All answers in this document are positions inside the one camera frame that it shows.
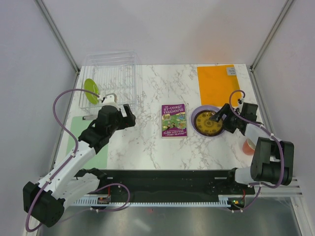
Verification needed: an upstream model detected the white slotted cable duct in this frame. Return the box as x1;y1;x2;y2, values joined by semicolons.
71;195;111;207

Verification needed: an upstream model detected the white wire dish rack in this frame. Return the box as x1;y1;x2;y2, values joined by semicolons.
80;51;141;111

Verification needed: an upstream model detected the purple plastic plate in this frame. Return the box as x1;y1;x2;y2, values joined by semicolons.
190;105;225;137

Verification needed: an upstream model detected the orange plastic folder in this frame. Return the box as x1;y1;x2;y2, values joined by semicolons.
197;64;240;107

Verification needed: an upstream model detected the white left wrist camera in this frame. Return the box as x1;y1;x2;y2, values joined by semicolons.
98;93;118;108

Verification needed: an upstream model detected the orange paper cup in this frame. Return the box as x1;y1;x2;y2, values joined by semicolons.
242;139;255;155

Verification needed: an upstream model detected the green plastic plate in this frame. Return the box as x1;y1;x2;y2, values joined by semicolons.
84;78;99;105

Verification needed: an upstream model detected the purple treehouse book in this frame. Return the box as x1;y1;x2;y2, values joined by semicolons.
161;104;188;138

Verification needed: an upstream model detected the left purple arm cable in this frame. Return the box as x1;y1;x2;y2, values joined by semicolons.
26;88;130;232

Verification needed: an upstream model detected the yellow brown patterned plate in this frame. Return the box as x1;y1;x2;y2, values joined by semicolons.
193;110;223;137

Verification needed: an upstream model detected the light green mat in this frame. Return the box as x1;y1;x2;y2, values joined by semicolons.
66;116;108;170

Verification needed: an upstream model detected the white barcode label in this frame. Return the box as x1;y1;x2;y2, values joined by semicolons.
226;66;236;76

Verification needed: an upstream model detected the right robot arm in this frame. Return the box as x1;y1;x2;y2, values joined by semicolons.
209;103;294;194

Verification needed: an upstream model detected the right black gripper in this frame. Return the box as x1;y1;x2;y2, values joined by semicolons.
209;103;243;134

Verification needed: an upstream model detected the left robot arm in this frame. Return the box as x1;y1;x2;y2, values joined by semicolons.
23;102;136;227

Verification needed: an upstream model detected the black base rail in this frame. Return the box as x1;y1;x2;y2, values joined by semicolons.
97;170;255;204

